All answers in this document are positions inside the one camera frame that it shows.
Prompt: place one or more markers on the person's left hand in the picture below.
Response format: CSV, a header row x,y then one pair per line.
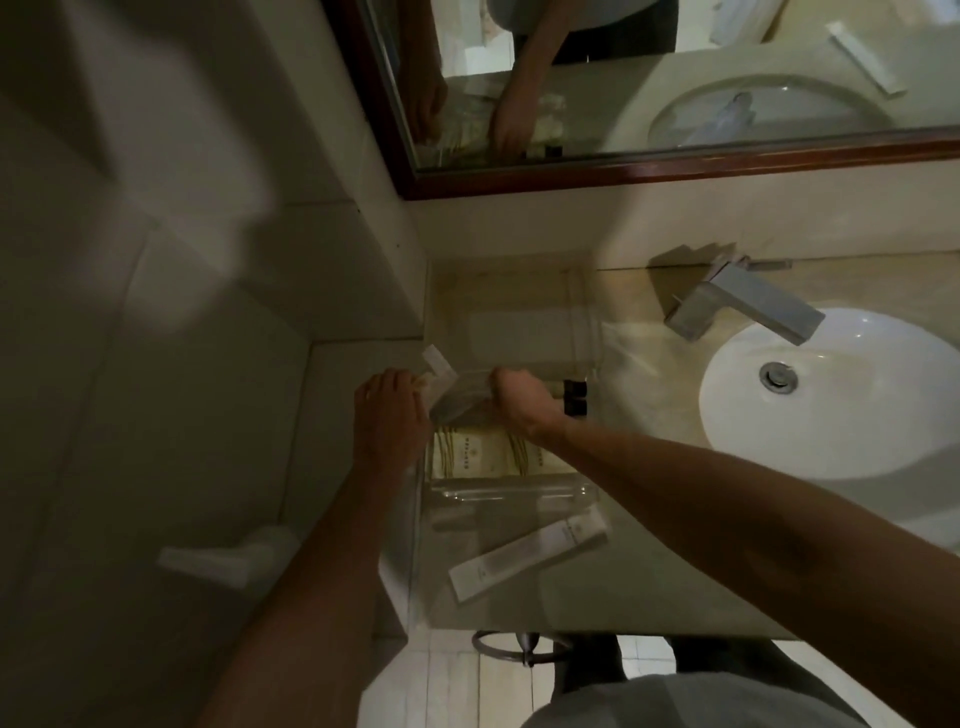
x,y
386,427

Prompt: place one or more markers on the person's right hand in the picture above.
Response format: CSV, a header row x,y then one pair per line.
x,y
529,409

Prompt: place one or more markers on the person's right fingers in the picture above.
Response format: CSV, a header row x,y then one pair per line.
x,y
507,384

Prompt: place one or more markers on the person's left fingers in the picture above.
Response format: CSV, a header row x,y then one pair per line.
x,y
396,379

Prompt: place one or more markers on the clear plastic packet white strip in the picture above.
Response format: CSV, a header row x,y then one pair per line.
x,y
454,397

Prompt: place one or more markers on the person's right forearm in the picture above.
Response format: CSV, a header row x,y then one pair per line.
x,y
750,525

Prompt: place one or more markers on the person's left forearm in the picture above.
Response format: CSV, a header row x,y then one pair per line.
x,y
322,600

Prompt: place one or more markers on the clear acrylic tray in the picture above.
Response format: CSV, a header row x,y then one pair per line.
x,y
517,330

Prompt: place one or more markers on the small dark bottle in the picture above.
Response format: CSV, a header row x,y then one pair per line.
x,y
575,388
576,407

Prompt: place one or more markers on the cream printed packet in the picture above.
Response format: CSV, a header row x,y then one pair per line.
x,y
476,451

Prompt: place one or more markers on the long white toothbrush box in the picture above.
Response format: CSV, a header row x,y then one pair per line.
x,y
529,553

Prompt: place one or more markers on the white toilet paper roll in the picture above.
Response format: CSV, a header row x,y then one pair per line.
x,y
229,561

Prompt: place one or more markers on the chrome square faucet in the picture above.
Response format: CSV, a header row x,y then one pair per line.
x,y
742,300

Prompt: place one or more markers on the chrome sink drain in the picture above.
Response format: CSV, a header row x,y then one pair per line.
x,y
777,375

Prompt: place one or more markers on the person's dark trousers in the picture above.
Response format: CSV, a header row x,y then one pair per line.
x,y
589,660

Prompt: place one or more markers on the white oval sink basin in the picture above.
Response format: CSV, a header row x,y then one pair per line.
x,y
832,397

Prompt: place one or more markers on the wooden framed mirror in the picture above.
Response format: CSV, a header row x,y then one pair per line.
x,y
675,90

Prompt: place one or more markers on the person's grey shirt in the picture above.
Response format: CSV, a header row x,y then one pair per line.
x,y
690,705

